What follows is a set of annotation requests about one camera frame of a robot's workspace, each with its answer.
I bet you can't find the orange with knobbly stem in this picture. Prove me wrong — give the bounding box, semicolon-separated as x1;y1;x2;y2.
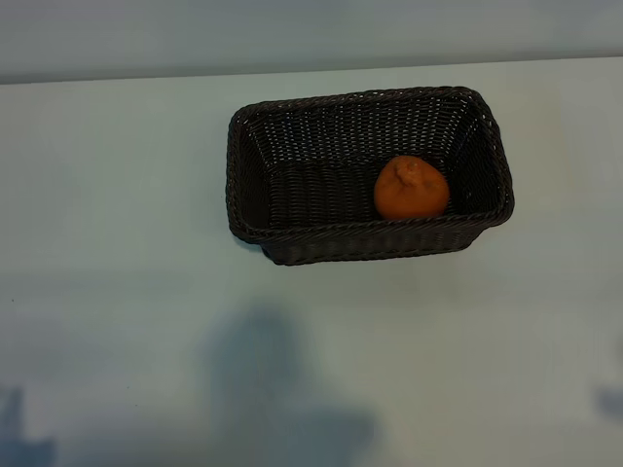
373;155;451;221

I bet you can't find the dark brown wicker basket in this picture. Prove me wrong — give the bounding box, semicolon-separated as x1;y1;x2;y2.
224;86;516;267

